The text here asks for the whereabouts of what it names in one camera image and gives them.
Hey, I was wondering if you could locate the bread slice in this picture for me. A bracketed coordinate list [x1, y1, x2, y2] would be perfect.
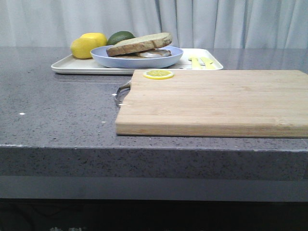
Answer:
[106, 32, 173, 57]
[113, 53, 144, 59]

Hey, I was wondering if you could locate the yellow plastic fork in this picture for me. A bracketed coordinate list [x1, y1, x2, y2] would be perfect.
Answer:
[188, 56, 203, 70]

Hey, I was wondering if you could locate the white rectangular tray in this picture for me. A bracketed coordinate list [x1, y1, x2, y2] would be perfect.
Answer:
[51, 48, 223, 75]

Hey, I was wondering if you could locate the metal board handle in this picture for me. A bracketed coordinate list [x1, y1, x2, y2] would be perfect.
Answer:
[114, 80, 131, 107]

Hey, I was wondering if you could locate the light blue plate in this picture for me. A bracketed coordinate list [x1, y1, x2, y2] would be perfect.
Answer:
[90, 46, 183, 69]

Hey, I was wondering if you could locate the wooden cutting board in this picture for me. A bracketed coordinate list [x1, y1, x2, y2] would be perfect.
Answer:
[115, 70, 308, 138]

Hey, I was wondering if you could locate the yellow plastic knife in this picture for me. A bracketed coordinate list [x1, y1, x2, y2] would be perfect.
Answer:
[200, 57, 216, 70]

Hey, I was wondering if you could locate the yellow lemon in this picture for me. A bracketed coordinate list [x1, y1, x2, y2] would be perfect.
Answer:
[80, 32, 108, 47]
[70, 38, 99, 59]

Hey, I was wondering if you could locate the fried egg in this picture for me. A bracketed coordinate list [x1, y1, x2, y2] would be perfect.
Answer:
[135, 49, 172, 58]

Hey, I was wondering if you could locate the grey curtain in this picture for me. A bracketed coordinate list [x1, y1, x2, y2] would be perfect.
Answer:
[0, 0, 308, 49]

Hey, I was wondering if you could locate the front yellow lemon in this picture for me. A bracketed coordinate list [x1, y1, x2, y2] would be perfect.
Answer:
[70, 38, 99, 59]

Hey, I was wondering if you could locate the lemon slice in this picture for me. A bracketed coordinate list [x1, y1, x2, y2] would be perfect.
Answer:
[143, 69, 174, 80]

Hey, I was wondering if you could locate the green lime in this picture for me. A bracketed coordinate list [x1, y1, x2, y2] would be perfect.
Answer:
[107, 31, 135, 45]

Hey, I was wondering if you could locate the rear yellow lemon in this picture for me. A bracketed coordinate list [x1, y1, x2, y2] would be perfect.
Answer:
[80, 32, 108, 47]

